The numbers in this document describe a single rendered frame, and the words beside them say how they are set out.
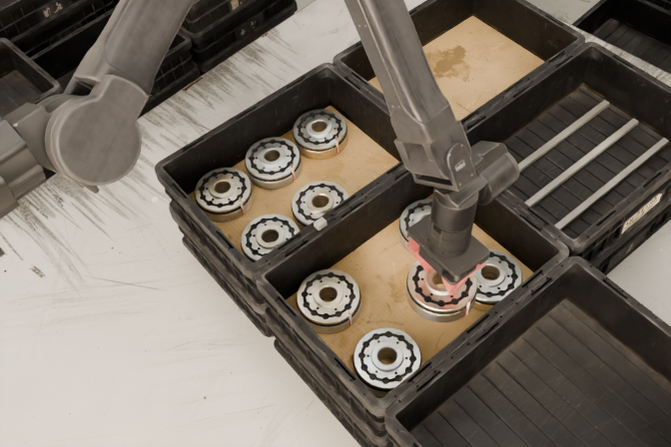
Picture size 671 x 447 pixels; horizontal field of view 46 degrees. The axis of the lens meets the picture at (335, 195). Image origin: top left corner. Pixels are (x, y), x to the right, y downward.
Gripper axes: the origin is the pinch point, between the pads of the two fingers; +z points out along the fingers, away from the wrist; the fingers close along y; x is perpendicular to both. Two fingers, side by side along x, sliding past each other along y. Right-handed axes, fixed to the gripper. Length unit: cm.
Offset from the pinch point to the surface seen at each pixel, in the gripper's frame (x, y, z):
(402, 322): 3.3, 3.7, 14.0
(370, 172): -13.2, 31.2, 13.6
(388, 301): 2.5, 8.1, 14.0
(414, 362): 7.9, -3.8, 10.9
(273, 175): 2.3, 40.4, 11.4
